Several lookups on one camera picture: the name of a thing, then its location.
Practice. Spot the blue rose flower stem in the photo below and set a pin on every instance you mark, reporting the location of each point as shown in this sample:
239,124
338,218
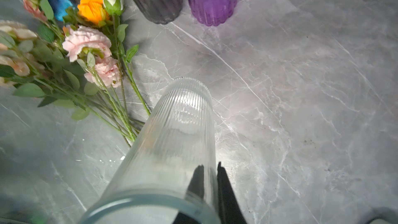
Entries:
60,7

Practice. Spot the orange rose flower stem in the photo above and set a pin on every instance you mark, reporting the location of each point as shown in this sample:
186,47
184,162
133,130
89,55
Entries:
93,11

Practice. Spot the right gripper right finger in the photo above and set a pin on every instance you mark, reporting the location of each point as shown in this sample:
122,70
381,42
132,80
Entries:
229,210

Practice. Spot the clear ribbed glass vase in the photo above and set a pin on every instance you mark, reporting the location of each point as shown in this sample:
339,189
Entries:
151,183

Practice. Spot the cream rose flower bunch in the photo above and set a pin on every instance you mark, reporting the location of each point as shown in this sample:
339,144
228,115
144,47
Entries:
36,58

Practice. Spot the pink carnation flower stem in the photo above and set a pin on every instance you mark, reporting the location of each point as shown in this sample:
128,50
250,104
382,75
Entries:
91,50

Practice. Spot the white rosebud flower stem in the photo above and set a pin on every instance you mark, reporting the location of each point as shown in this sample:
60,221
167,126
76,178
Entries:
115,8

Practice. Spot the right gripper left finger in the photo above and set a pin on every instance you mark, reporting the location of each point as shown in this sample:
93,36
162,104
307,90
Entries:
195,187

